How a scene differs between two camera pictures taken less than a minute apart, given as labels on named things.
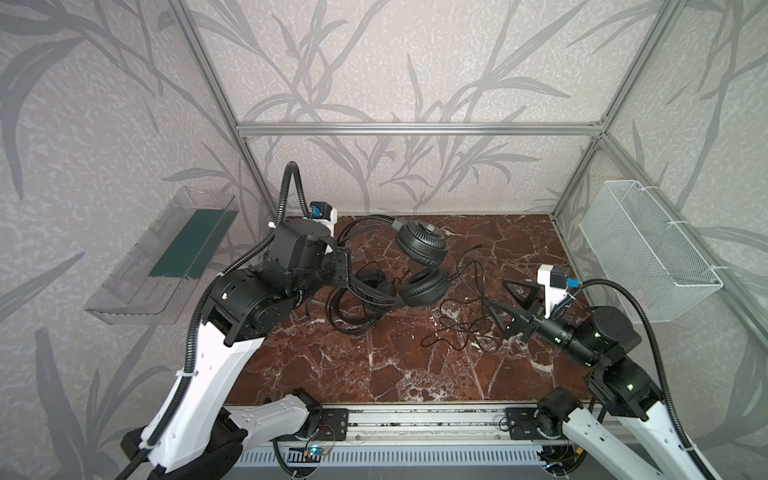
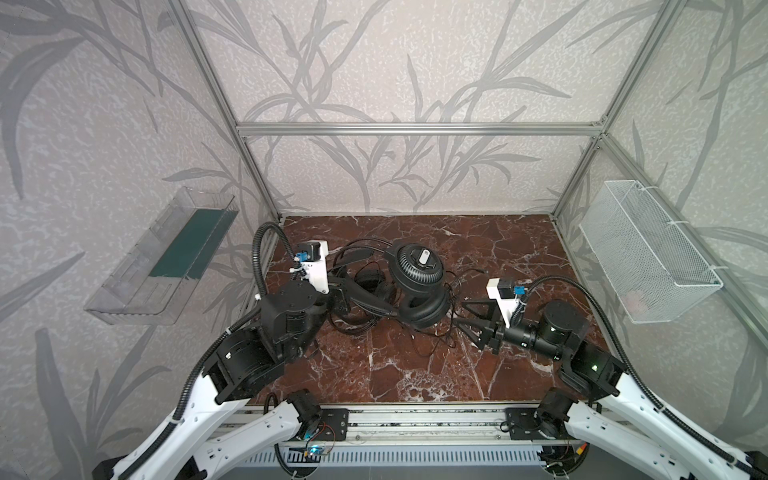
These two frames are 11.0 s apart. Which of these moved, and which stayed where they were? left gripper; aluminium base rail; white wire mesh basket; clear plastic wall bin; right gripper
Moved: left gripper; right gripper
Stayed: white wire mesh basket; clear plastic wall bin; aluminium base rail
